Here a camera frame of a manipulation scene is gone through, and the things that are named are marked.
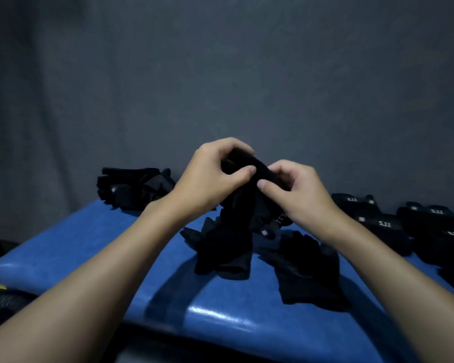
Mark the person's left hand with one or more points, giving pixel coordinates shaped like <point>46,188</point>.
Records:
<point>204,185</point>

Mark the person's right forearm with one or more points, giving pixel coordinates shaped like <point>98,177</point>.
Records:
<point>401,298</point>

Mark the person's right hand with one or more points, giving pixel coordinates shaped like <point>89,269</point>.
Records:
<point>306,200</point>

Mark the pile of black gloves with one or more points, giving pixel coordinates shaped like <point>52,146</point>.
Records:
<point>128,189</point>

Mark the blue padded bench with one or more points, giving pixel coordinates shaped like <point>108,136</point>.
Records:
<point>98,253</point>

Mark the person's left forearm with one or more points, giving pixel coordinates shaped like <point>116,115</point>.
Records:
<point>79,294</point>

